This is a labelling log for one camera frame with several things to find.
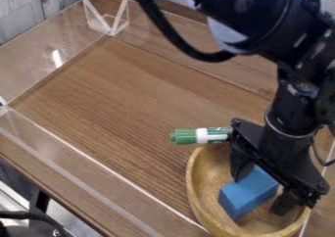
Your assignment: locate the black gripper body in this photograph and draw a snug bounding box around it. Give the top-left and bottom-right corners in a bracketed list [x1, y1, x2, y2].
[229, 113, 329, 209]

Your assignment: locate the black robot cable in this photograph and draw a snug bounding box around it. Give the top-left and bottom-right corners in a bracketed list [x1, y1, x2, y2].
[127, 0, 240, 64]

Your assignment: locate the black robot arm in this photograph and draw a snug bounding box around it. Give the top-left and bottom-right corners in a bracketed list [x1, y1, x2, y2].
[193, 0, 335, 215]

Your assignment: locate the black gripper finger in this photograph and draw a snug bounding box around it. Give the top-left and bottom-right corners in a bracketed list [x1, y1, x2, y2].
[271, 188, 304, 215]
[231, 145, 253, 182]

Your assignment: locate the green white dry-erase marker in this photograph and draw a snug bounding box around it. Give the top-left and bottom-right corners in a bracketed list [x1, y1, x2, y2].
[169, 127, 232, 145]

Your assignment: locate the clear acrylic tray wall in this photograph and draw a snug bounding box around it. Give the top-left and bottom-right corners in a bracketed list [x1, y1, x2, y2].
[0, 97, 209, 237]

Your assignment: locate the black cable lower left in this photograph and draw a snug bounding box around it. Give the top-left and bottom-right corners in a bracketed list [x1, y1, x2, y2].
[0, 210, 62, 237]

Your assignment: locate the blue foam block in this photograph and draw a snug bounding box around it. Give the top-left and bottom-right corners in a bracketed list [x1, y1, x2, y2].
[219, 166, 279, 221]

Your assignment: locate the brown wooden bowl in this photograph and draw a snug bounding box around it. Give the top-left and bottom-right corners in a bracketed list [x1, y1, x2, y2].
[185, 144, 309, 237]

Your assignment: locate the clear acrylic corner bracket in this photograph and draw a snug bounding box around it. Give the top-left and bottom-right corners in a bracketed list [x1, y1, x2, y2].
[82, 0, 129, 37]

